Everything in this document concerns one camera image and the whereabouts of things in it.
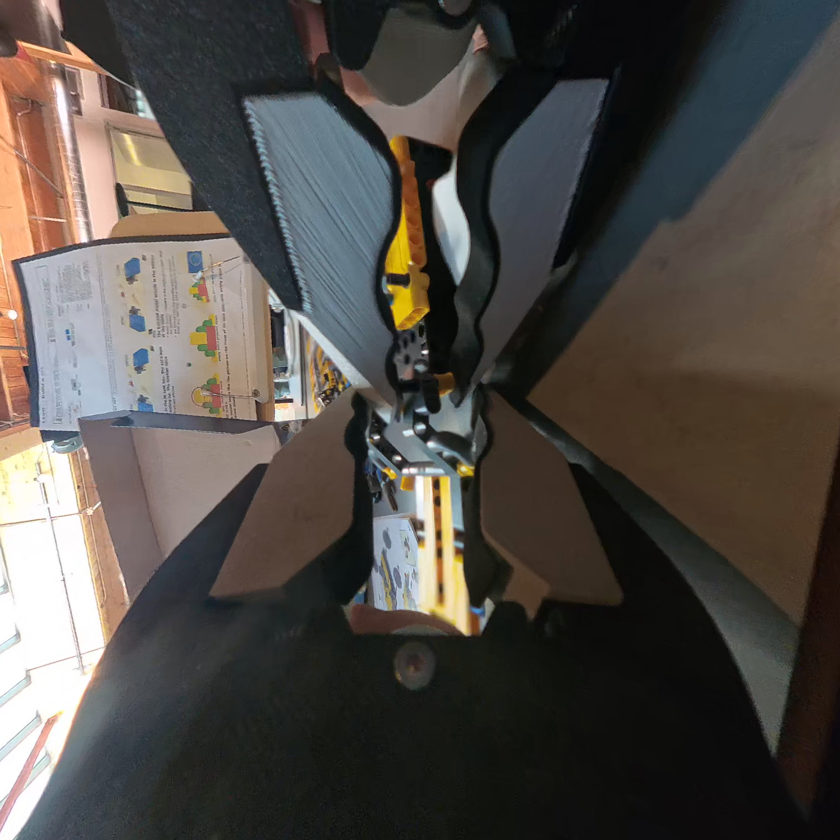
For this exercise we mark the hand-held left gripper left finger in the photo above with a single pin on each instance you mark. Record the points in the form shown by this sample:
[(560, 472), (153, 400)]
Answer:
[(295, 525)]

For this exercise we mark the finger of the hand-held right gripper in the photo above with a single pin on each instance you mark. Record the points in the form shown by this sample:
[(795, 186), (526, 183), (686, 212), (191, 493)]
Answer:
[(538, 184), (328, 197)]

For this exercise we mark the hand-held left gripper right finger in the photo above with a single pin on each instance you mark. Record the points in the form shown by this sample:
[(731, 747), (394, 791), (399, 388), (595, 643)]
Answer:
[(544, 531)]

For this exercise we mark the instruction booklet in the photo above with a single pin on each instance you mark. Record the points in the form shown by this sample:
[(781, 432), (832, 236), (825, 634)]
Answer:
[(394, 564)]

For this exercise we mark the yellow and grey brick module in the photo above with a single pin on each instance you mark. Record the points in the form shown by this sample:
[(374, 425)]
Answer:
[(433, 446)]

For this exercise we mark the small yellow brick connector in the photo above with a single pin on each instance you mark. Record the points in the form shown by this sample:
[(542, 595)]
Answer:
[(445, 382)]

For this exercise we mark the person's right hand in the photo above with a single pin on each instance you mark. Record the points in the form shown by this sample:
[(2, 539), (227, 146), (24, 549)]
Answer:
[(308, 26)]

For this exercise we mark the blue cardboard box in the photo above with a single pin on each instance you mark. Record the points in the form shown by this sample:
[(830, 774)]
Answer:
[(184, 479)]

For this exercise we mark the printed sheet with block pictures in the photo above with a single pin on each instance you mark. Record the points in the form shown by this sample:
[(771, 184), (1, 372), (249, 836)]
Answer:
[(131, 328)]

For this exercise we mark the large window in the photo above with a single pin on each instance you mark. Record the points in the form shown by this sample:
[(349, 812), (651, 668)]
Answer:
[(26, 590)]

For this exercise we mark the silver duct pipe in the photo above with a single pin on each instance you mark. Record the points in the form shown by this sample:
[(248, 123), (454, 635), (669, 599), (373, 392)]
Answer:
[(69, 164)]

